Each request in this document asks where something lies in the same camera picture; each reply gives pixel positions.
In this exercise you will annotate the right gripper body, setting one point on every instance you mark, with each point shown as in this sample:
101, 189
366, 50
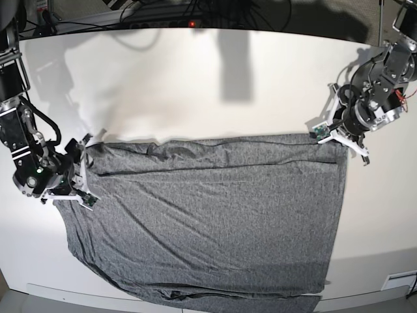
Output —
61, 183

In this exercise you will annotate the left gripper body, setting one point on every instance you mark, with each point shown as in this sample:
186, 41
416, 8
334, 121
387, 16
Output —
351, 117

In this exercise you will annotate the grey long-sleeve T-shirt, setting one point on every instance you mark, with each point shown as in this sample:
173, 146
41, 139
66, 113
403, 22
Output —
227, 225

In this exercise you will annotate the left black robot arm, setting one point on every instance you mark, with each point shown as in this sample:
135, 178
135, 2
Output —
375, 94

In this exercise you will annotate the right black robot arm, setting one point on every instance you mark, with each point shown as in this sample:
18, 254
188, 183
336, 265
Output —
31, 136

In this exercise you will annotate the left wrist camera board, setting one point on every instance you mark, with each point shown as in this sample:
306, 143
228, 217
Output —
321, 131

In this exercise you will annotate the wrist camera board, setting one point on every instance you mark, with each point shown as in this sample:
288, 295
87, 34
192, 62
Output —
88, 201
321, 131

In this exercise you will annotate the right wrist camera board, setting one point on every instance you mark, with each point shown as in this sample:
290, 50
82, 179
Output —
88, 201

